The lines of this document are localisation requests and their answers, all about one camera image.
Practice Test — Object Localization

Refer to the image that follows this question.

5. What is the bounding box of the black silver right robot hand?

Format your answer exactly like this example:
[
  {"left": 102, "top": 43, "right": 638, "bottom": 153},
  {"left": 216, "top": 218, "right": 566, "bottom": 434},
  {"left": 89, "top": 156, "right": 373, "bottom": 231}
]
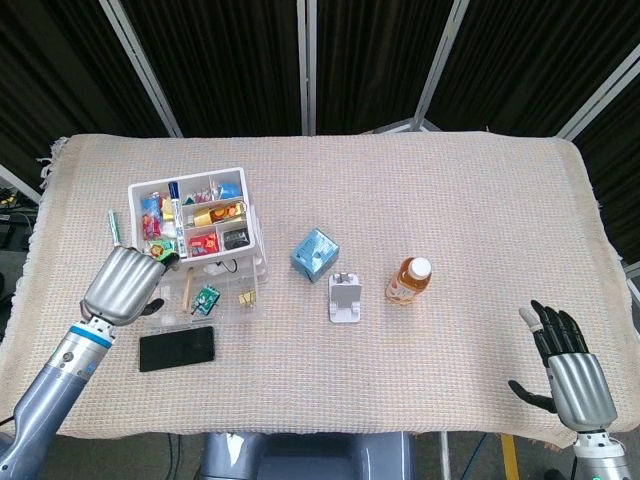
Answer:
[{"left": 507, "top": 299, "right": 619, "bottom": 433}]

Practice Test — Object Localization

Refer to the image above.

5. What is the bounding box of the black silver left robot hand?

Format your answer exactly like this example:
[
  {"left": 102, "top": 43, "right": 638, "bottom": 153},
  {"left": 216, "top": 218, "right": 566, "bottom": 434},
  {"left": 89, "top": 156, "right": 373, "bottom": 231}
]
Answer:
[{"left": 79, "top": 244, "right": 182, "bottom": 327}]

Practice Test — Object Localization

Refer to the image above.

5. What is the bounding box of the green circuit board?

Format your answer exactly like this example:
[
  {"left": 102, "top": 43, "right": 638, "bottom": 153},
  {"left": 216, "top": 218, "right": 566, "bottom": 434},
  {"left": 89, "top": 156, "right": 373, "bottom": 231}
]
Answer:
[{"left": 191, "top": 283, "right": 222, "bottom": 317}]

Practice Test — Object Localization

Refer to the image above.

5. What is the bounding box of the clear plastic storage tray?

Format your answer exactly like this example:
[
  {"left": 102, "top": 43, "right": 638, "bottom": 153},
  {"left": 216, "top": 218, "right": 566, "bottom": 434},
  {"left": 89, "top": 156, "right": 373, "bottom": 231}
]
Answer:
[{"left": 143, "top": 249, "right": 272, "bottom": 332}]

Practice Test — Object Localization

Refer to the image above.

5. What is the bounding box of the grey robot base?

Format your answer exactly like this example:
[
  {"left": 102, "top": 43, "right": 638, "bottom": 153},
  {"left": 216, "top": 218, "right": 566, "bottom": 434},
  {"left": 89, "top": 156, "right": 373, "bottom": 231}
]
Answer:
[{"left": 199, "top": 431, "right": 417, "bottom": 480}]

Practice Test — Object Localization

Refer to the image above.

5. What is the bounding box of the blue cube box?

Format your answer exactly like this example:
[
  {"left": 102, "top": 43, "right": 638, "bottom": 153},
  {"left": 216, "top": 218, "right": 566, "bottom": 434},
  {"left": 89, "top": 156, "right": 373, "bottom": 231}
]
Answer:
[{"left": 290, "top": 227, "right": 342, "bottom": 285}]

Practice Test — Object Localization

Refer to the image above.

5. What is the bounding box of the lion print snack packet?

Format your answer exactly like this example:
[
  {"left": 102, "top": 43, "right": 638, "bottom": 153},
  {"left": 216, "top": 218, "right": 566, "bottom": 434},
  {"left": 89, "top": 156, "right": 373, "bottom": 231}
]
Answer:
[{"left": 146, "top": 238, "right": 182, "bottom": 264}]

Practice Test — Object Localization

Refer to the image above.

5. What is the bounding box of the green white pen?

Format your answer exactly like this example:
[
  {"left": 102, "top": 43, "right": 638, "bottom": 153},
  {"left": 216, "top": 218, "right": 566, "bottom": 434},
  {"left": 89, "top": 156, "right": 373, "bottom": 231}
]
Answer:
[{"left": 106, "top": 209, "right": 124, "bottom": 249}]

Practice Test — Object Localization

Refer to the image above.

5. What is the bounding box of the wooden stick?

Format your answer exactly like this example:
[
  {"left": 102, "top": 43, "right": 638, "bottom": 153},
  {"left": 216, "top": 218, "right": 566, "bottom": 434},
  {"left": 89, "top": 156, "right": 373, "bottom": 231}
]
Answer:
[{"left": 181, "top": 266, "right": 197, "bottom": 314}]

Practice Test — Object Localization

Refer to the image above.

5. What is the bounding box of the pink blue candy packet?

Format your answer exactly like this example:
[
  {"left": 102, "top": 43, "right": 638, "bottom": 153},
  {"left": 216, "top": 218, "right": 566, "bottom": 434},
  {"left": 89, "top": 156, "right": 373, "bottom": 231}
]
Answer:
[{"left": 140, "top": 195, "right": 167, "bottom": 239}]

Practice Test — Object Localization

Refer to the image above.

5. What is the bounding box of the black smartphone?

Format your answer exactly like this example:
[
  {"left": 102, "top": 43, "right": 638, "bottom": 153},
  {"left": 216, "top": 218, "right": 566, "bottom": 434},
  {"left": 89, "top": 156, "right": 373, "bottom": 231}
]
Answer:
[{"left": 138, "top": 325, "right": 217, "bottom": 374}]

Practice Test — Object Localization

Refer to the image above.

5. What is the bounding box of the red snack packet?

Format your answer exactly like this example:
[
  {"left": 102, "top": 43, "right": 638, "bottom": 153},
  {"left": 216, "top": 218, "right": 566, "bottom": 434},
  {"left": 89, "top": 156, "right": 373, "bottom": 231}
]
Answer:
[{"left": 188, "top": 231, "right": 222, "bottom": 258}]

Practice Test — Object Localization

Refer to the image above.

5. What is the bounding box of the blue cap whiteboard marker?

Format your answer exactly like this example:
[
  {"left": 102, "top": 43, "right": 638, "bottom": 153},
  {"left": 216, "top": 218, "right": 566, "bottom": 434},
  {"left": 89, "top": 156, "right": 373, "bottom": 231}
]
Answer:
[{"left": 167, "top": 180, "right": 189, "bottom": 259}]

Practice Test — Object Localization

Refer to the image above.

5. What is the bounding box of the beige woven tablecloth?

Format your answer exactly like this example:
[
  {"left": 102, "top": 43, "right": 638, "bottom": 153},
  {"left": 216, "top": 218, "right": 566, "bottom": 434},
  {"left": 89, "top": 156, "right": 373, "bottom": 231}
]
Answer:
[{"left": 0, "top": 130, "right": 629, "bottom": 447}]

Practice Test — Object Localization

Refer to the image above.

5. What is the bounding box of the tea bottle with white cap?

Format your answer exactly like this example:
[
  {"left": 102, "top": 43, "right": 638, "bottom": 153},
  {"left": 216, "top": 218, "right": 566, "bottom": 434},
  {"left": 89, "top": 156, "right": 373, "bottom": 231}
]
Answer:
[{"left": 384, "top": 256, "right": 434, "bottom": 305}]

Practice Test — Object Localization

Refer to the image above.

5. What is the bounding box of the white phone stand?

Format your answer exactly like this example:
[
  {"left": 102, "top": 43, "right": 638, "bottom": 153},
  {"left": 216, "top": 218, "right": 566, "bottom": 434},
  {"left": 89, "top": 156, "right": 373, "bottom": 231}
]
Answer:
[{"left": 326, "top": 270, "right": 364, "bottom": 324}]

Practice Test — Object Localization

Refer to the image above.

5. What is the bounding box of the dark ribbed partition panel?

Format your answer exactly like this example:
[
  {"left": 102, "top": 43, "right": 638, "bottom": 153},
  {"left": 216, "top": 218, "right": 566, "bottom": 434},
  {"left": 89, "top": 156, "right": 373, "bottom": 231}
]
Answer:
[
  {"left": 426, "top": 0, "right": 640, "bottom": 137},
  {"left": 119, "top": 0, "right": 304, "bottom": 138},
  {"left": 315, "top": 0, "right": 457, "bottom": 136},
  {"left": 0, "top": 0, "right": 172, "bottom": 182}
]

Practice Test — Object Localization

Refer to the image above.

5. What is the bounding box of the white plastic drawer organizer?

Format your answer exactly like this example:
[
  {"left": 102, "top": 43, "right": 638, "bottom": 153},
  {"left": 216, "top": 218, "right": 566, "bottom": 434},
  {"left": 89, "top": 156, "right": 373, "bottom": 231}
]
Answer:
[{"left": 127, "top": 167, "right": 267, "bottom": 267}]

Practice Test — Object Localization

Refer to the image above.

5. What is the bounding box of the white piece with black cord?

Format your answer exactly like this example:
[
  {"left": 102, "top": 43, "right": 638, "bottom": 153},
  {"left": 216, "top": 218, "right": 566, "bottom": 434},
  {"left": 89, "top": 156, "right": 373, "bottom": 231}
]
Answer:
[{"left": 203, "top": 259, "right": 239, "bottom": 277}]

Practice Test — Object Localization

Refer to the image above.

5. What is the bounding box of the white partition frame post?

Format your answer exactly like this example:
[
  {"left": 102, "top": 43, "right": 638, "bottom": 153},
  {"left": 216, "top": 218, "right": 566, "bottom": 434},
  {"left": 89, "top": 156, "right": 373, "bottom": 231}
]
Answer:
[
  {"left": 296, "top": 0, "right": 318, "bottom": 137},
  {"left": 554, "top": 43, "right": 640, "bottom": 142},
  {"left": 413, "top": 0, "right": 472, "bottom": 133},
  {"left": 98, "top": 0, "right": 184, "bottom": 138}
]

